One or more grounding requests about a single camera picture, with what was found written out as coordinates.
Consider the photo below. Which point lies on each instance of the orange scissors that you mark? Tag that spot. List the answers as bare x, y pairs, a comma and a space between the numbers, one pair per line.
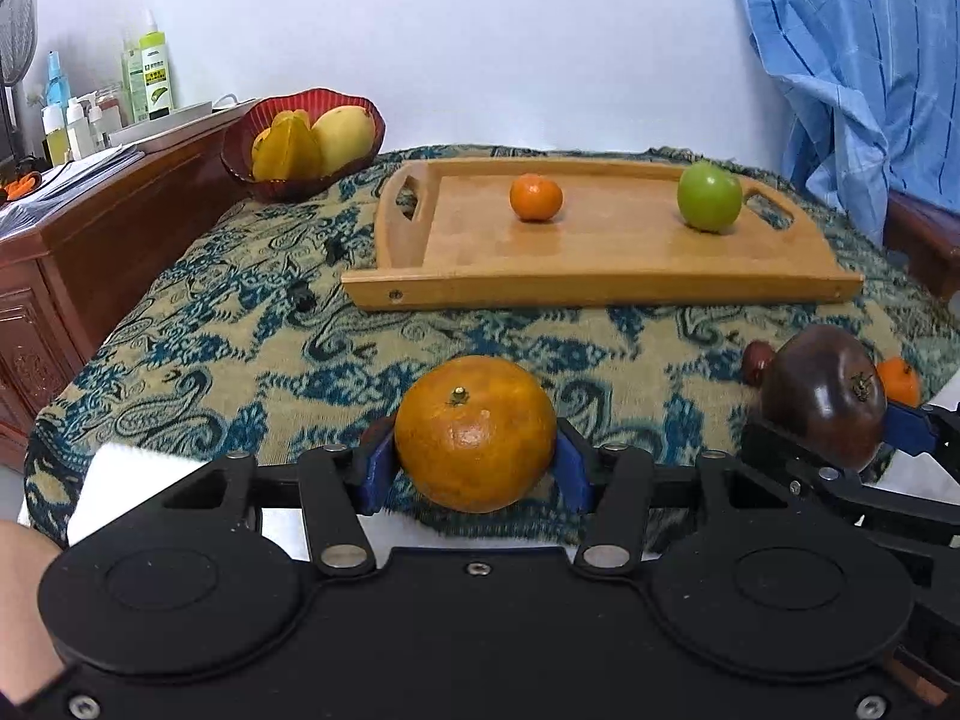
19, 186

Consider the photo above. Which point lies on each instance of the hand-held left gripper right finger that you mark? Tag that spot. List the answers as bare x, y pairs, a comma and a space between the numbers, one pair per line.
571, 469

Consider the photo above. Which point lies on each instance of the small white bottle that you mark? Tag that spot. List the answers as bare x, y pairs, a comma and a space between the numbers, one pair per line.
52, 135
77, 127

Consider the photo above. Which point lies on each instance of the stack of papers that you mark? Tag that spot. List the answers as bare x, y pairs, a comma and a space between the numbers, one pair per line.
67, 172

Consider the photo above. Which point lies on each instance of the red bowl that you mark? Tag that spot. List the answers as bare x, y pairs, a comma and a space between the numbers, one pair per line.
247, 131

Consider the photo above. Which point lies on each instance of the white shallow tray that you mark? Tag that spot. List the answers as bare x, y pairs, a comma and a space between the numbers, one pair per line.
157, 127

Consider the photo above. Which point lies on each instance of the green spray bottle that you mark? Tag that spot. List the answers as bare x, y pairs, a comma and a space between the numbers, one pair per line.
156, 67

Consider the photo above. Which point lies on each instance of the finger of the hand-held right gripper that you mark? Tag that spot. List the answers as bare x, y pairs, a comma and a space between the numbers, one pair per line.
911, 429
787, 457

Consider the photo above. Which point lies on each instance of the green apple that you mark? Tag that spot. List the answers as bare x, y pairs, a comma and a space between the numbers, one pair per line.
709, 196

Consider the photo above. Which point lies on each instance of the person's left forearm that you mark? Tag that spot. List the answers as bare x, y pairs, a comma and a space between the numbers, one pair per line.
22, 600

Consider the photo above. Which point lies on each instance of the blue spray bottle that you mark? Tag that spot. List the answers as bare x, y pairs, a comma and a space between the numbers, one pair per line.
55, 79

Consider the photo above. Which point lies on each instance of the yellow mango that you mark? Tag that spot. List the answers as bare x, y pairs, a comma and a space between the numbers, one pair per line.
343, 139

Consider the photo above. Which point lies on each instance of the yellow starfruit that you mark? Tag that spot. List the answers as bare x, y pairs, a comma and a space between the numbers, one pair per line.
286, 150

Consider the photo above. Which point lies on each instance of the black fan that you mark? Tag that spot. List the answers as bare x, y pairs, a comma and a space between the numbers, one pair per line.
16, 37

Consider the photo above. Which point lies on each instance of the patterned blue beige cloth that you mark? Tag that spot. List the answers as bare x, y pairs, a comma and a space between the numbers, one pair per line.
262, 330

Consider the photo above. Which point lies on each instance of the dark brown tomato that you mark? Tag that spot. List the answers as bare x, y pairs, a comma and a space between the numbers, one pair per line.
817, 390

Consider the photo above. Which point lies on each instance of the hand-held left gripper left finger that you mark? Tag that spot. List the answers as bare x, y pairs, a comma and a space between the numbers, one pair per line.
375, 469

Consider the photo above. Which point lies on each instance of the blue striped cloth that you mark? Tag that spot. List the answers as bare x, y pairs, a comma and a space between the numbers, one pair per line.
862, 67

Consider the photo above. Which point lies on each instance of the red jujube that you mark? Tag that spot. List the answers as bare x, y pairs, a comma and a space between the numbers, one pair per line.
756, 361

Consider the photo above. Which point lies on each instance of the large orange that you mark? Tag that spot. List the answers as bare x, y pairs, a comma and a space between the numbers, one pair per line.
472, 439

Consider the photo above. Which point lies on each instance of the small tangerine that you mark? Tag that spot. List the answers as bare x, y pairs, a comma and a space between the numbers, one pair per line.
536, 197
900, 384

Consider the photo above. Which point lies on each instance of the wooden cabinet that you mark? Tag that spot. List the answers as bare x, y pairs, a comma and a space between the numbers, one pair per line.
97, 240

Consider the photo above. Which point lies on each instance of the wooden chair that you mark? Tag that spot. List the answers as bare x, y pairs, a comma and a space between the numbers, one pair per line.
926, 236

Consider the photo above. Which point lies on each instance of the wooden tray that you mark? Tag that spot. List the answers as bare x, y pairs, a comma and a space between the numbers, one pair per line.
600, 259

